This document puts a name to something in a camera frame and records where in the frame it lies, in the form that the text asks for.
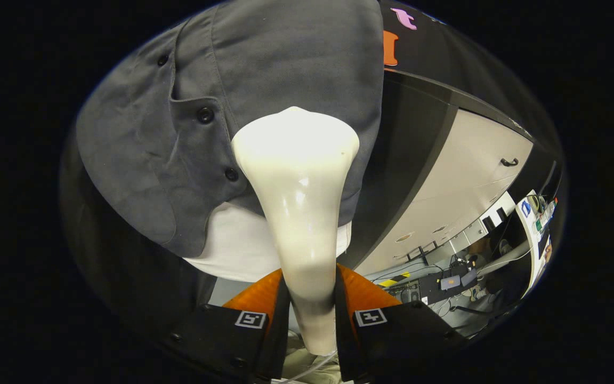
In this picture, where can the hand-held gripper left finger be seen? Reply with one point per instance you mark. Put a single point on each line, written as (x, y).
(277, 336)

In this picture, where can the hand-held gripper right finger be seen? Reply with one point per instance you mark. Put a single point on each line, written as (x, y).
(345, 336)

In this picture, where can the white garment steamer head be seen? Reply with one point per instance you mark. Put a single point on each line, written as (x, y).
(296, 202)

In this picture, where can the grey button shirt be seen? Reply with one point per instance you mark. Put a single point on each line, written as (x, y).
(285, 58)

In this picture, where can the white mannequin torso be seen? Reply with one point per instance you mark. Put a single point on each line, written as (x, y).
(237, 245)

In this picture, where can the black electronics clutter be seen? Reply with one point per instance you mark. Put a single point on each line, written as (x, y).
(435, 285)

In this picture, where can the grey cabinet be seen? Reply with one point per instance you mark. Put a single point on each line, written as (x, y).
(467, 181)

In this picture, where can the white desk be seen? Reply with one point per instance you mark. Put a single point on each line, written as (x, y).
(531, 234)

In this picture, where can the small blue item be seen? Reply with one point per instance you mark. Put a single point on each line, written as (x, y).
(525, 208)

